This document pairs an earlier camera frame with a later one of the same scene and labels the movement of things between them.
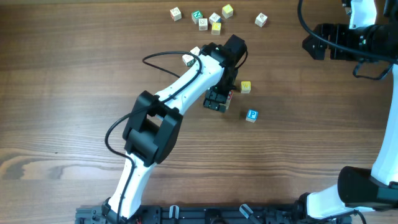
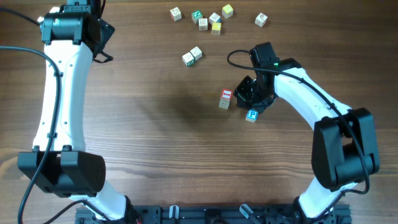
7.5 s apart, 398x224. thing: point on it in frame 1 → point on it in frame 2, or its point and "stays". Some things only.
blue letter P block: (252, 116) stays
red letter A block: (228, 101) stays
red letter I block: (230, 94) stays
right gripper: (336, 33) → (242, 100)
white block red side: (175, 14) stays
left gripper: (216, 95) → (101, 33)
